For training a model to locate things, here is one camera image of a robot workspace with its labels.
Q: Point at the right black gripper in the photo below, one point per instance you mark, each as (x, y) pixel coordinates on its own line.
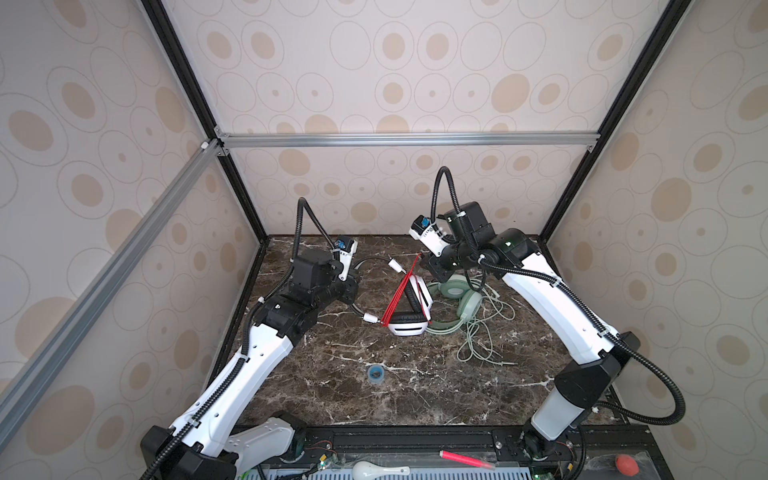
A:
(437, 271)

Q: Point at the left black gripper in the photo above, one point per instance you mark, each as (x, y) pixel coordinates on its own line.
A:
(350, 292)

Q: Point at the mint green headphones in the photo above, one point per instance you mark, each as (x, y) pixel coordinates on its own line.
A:
(469, 296)

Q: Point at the white black headphones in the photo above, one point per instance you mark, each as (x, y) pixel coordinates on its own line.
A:
(409, 311)

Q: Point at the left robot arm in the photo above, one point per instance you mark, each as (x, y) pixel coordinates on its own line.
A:
(201, 443)

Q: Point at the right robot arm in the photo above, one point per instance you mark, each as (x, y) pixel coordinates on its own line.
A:
(599, 352)

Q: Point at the small blue tape roll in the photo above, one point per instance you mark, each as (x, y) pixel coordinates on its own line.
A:
(375, 374)

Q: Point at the white plastic spoon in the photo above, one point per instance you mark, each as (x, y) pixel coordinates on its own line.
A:
(365, 470)

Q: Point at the pink marker pen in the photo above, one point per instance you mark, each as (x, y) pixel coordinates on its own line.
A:
(466, 460)

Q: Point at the red ball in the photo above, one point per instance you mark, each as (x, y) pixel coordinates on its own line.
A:
(626, 465)

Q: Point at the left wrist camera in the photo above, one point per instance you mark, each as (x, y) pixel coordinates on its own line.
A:
(346, 247)

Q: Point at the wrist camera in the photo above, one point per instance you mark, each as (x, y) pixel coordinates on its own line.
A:
(346, 247)
(428, 234)

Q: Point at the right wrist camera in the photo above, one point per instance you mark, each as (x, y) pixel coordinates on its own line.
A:
(428, 234)

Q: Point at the horizontal aluminium rail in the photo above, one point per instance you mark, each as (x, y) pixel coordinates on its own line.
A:
(439, 139)

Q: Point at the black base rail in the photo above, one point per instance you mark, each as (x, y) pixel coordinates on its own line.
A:
(497, 443)

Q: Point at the left diagonal aluminium rail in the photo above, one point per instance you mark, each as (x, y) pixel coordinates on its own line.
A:
(41, 370)

